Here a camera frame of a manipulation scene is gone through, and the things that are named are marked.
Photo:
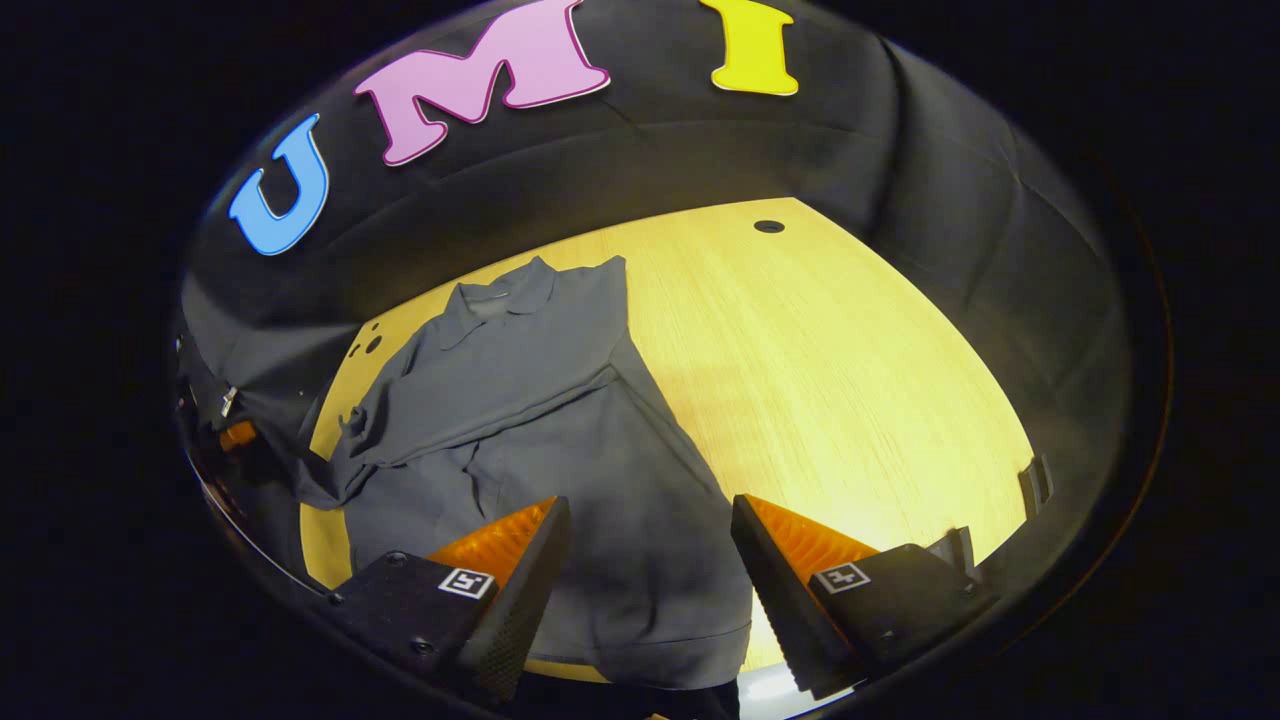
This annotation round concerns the grey polo shirt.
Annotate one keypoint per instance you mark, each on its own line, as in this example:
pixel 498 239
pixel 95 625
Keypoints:
pixel 560 400

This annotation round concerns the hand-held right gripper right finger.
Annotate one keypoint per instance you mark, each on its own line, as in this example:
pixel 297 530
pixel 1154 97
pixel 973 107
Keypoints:
pixel 785 600

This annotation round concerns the black table edge bracket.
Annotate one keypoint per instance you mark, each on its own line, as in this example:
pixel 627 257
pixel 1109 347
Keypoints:
pixel 1035 487
pixel 958 550

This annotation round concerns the silver cloth clip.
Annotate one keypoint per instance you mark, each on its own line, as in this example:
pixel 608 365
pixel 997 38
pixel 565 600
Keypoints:
pixel 228 400

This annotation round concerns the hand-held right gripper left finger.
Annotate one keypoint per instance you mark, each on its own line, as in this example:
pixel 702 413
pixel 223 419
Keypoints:
pixel 515 610

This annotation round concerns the black backdrop cloth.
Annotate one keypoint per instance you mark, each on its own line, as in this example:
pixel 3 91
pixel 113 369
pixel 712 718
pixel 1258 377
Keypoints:
pixel 700 140

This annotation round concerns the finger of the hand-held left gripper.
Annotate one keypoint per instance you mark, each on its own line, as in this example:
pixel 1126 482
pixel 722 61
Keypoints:
pixel 240 435

